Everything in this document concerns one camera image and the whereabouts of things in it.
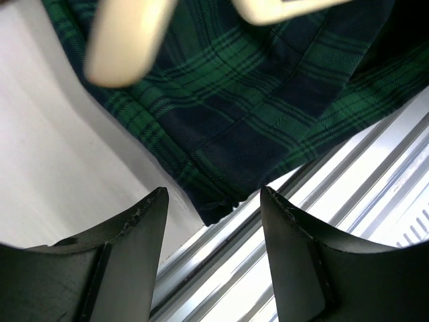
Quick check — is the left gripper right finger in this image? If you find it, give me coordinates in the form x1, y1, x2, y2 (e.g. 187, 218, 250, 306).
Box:
260, 186, 428, 321

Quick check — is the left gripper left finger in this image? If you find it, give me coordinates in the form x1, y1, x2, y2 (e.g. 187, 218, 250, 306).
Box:
1, 187, 168, 321

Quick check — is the dark green plaid skirt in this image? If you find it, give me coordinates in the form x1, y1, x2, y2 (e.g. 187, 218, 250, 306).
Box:
40, 0, 429, 226

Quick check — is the cream hanger with metal hook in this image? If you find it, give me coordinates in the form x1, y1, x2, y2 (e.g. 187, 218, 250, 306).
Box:
83, 0, 344, 88

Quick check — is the white slotted cable duct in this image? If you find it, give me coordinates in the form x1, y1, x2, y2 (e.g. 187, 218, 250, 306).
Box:
395, 209, 428, 248

